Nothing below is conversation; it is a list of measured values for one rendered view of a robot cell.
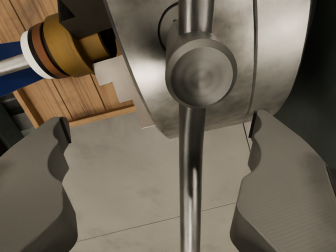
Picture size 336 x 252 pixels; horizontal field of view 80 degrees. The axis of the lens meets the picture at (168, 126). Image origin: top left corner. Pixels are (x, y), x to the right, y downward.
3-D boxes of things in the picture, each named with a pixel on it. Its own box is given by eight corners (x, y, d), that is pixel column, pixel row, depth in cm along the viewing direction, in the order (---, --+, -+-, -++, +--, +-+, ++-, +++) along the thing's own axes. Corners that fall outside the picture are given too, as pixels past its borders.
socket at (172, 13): (158, 2, 15) (157, 3, 12) (204, 0, 15) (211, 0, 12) (161, 49, 17) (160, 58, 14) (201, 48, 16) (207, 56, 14)
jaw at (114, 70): (170, 40, 25) (191, 128, 28) (172, 43, 30) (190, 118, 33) (89, 63, 27) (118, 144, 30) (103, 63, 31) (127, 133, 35)
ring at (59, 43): (77, -9, 22) (4, 17, 23) (111, 75, 26) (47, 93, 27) (104, 0, 30) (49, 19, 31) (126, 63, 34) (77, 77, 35)
